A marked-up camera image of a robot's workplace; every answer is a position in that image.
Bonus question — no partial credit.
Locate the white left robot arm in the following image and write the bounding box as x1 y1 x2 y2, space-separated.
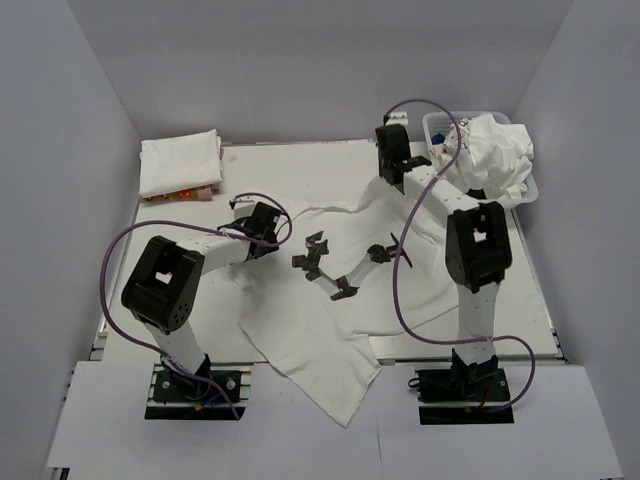
121 201 289 399

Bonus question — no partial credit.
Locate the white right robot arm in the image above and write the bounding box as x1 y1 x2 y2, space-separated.
375 124 512 399

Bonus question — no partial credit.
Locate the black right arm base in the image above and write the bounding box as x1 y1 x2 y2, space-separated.
407 368 514 426

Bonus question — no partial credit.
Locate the white printed t-shirt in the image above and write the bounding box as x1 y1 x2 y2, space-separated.
430 112 534 200

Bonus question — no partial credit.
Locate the folded patterned pink t-shirt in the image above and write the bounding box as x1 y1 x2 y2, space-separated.
140 184 218 202

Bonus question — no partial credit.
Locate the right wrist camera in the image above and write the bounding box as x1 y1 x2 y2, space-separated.
383 111 409 127

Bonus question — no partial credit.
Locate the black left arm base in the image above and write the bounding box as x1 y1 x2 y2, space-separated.
144 364 252 421

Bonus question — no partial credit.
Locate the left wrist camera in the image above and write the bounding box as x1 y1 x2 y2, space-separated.
229 198 256 221

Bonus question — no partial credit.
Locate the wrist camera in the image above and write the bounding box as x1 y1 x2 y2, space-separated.
383 111 409 127
229 198 256 221

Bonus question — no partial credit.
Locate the white plastic laundry basket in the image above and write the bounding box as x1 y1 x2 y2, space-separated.
422 111 538 209

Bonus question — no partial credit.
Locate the folded white t-shirt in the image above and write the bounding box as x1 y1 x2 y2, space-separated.
139 129 222 198

